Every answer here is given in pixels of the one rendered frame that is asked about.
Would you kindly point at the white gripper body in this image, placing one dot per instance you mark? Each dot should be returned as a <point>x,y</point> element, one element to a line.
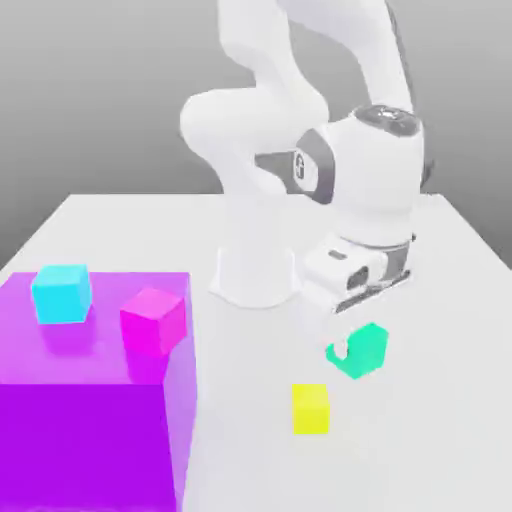
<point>372,300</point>

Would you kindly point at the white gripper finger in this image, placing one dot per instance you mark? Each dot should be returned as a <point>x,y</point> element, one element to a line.
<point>343,347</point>

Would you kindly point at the small green cube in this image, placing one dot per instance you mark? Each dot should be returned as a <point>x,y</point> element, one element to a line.
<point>366,352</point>

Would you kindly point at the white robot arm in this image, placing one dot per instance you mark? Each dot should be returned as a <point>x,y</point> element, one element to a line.
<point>372,180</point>

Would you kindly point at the small yellow cube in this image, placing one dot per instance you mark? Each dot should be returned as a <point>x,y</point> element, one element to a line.
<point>310,410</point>

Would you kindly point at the small magenta cube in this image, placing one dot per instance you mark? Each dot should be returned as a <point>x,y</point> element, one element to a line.
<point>154,324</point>

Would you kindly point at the small cyan cube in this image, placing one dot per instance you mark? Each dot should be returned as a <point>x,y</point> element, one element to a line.
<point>60,295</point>

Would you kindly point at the large purple box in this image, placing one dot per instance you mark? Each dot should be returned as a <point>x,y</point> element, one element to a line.
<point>80,440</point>

